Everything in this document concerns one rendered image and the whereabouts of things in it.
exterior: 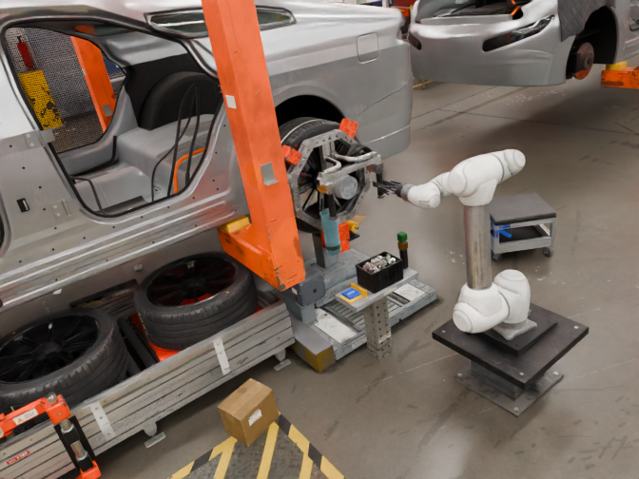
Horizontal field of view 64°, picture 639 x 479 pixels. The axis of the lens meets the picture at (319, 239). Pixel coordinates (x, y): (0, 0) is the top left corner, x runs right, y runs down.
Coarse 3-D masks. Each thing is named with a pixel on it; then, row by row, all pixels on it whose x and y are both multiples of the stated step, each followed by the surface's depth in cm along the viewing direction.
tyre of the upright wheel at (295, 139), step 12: (300, 120) 292; (312, 120) 288; (324, 120) 290; (288, 132) 282; (300, 132) 277; (312, 132) 280; (324, 132) 285; (288, 144) 275; (288, 168) 278; (300, 228) 296; (312, 228) 301
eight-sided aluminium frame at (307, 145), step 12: (336, 132) 280; (300, 144) 275; (312, 144) 272; (348, 144) 289; (300, 168) 273; (360, 168) 303; (288, 180) 273; (360, 180) 306; (360, 192) 304; (300, 204) 280; (348, 204) 308; (300, 216) 282; (348, 216) 303
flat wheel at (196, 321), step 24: (168, 264) 304; (192, 264) 305; (216, 264) 304; (240, 264) 291; (144, 288) 284; (168, 288) 284; (192, 288) 289; (216, 288) 314; (240, 288) 269; (144, 312) 263; (168, 312) 258; (192, 312) 256; (216, 312) 260; (240, 312) 271; (168, 336) 263; (192, 336) 261
